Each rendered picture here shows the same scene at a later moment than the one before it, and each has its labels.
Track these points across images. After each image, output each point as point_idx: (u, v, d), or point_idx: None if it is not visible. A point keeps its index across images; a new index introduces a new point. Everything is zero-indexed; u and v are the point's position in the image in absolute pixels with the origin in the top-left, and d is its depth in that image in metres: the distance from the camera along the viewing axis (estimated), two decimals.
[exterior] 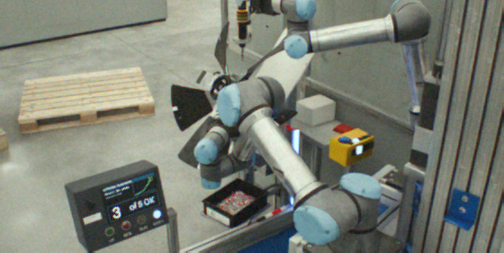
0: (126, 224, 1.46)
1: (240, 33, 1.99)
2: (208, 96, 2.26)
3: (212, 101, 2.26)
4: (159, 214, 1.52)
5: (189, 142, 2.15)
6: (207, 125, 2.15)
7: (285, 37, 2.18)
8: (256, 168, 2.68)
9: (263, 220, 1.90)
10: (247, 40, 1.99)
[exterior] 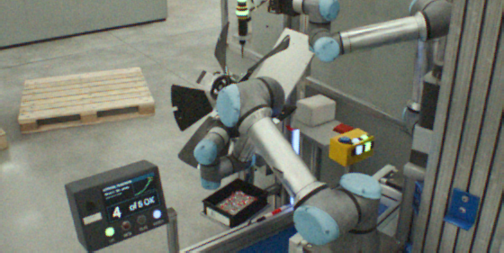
0: (126, 224, 1.46)
1: (240, 30, 1.99)
2: (208, 96, 2.26)
3: (212, 101, 2.26)
4: (159, 214, 1.52)
5: (189, 142, 2.15)
6: (207, 125, 2.15)
7: (285, 37, 2.18)
8: (256, 168, 2.68)
9: (263, 220, 1.90)
10: (247, 36, 1.99)
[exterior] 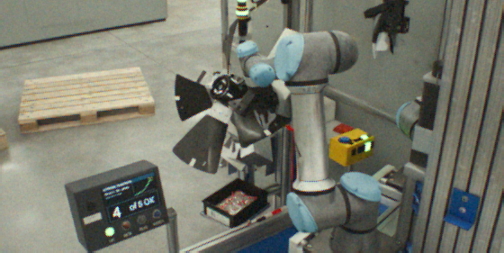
0: (126, 224, 1.46)
1: (240, 30, 1.99)
2: (209, 93, 2.27)
3: None
4: (159, 214, 1.52)
5: (184, 138, 2.18)
6: (203, 123, 2.17)
7: None
8: (256, 168, 2.68)
9: (263, 220, 1.90)
10: (247, 36, 1.99)
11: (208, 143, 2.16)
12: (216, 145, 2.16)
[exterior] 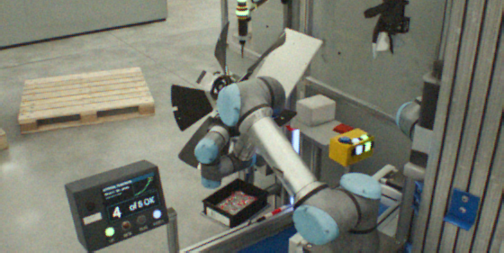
0: (126, 224, 1.46)
1: (240, 30, 1.99)
2: (226, 70, 2.26)
3: None
4: (159, 214, 1.52)
5: (181, 88, 2.35)
6: (197, 94, 2.28)
7: (289, 116, 1.98)
8: (256, 168, 2.68)
9: (263, 220, 1.90)
10: (247, 36, 1.99)
11: (191, 109, 2.33)
12: (195, 115, 2.33)
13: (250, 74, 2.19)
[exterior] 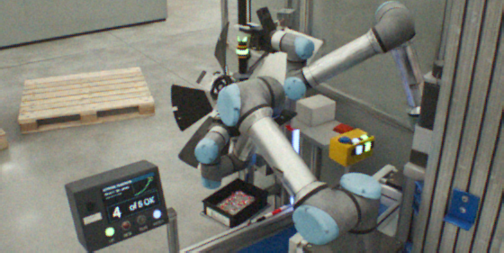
0: (126, 224, 1.46)
1: (240, 67, 2.05)
2: (226, 70, 2.26)
3: None
4: (159, 214, 1.52)
5: (181, 88, 2.35)
6: (197, 94, 2.28)
7: (289, 116, 1.98)
8: (256, 168, 2.68)
9: (263, 220, 1.90)
10: (247, 74, 2.06)
11: (191, 109, 2.33)
12: (195, 115, 2.33)
13: (250, 74, 2.19)
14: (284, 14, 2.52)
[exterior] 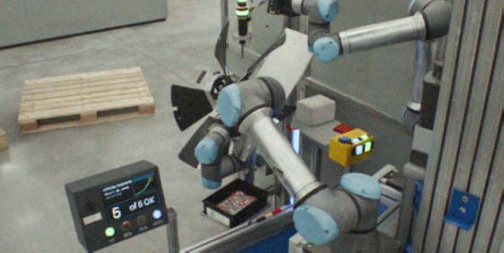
0: (126, 224, 1.46)
1: (240, 30, 1.99)
2: (226, 70, 2.26)
3: None
4: (159, 214, 1.52)
5: (181, 88, 2.35)
6: (197, 94, 2.28)
7: (289, 111, 1.97)
8: (256, 168, 2.68)
9: (263, 220, 1.90)
10: (247, 36, 1.99)
11: (191, 109, 2.33)
12: (195, 115, 2.33)
13: (250, 74, 2.19)
14: None
